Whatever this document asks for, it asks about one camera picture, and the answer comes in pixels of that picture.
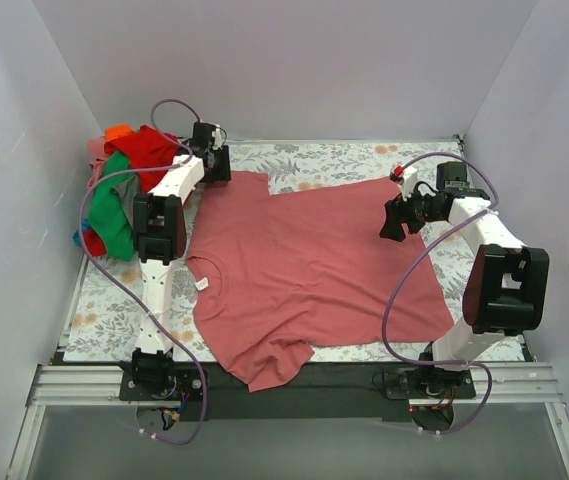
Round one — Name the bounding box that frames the pink t shirt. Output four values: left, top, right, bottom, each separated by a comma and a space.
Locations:
186, 171, 453, 392

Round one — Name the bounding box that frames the aluminium front frame rail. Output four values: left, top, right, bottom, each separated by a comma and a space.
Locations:
7, 362, 569, 479

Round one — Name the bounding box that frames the light pink cloth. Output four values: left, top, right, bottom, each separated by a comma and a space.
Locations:
87, 136, 112, 188

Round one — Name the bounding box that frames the grey t shirt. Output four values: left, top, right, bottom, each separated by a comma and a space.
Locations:
111, 175, 141, 226

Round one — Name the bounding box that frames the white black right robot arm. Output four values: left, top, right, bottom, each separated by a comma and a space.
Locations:
380, 153, 550, 398

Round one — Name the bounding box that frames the orange cloth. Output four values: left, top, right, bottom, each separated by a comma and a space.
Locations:
104, 124, 134, 143

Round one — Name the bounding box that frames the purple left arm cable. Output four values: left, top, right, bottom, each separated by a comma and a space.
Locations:
78, 98, 211, 446

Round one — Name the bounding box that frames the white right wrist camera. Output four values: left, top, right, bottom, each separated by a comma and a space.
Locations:
390, 165, 418, 200

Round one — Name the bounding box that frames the blue cloth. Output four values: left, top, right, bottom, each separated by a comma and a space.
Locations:
72, 218, 91, 247

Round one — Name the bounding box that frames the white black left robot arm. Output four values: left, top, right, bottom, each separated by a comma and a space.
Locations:
124, 122, 231, 400

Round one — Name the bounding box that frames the red t shirt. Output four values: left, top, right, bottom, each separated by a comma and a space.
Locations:
81, 125, 185, 259

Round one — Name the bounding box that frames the green t shirt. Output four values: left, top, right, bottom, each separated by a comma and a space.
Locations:
83, 173, 136, 261

